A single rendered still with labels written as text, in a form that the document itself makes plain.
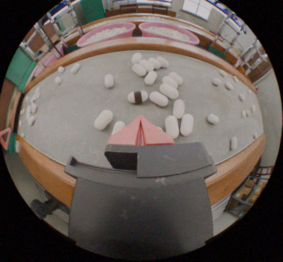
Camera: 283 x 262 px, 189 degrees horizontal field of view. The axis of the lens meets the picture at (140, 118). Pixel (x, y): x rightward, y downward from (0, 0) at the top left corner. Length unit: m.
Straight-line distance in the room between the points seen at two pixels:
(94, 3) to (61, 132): 2.93
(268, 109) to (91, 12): 6.17
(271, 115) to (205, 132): 4.34
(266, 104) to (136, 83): 4.49
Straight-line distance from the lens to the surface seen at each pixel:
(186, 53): 0.30
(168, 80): 0.17
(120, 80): 0.18
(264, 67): 4.71
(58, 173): 0.23
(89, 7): 3.03
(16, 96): 0.86
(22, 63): 1.00
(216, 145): 0.22
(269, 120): 4.48
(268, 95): 4.52
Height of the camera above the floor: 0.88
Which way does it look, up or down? 77 degrees down
